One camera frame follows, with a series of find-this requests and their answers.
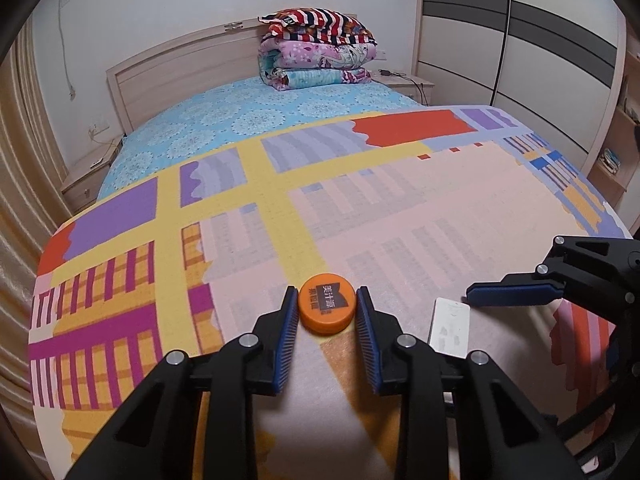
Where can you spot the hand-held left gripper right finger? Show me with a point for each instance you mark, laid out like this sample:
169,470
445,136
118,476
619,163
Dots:
367,340

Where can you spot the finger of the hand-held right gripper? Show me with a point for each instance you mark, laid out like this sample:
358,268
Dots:
505,294

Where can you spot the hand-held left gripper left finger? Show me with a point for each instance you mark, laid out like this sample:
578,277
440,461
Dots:
285,340

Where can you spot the orange bottle cap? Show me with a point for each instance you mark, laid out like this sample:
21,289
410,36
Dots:
327,312

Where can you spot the small white packet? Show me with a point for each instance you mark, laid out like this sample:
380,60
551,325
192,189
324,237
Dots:
450,330

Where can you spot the stack of books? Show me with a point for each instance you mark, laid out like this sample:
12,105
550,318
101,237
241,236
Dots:
610,160

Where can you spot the wooden shelf unit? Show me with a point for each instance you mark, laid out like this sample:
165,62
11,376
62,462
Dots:
625,125

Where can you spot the wooden nightstand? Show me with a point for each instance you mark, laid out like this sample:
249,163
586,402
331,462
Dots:
415,87
90,175

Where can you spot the blue floral bed sheet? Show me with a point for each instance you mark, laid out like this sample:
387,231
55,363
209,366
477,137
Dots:
225,115

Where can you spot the white wardrobe with dark stripes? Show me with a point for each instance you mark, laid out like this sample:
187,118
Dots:
500,60

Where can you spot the light blue folded blanket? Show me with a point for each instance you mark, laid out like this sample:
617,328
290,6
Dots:
315,79

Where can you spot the pink floral folded blanket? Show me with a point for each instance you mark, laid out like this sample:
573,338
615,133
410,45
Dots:
310,55

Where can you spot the beige curtain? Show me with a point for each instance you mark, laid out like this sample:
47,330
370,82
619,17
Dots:
25,210

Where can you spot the wooden headboard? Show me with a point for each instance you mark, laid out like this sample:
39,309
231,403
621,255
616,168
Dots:
190,65

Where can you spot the striped folded blanket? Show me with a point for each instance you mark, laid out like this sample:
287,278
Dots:
320,25

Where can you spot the white wall socket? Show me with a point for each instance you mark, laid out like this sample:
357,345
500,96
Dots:
98,127

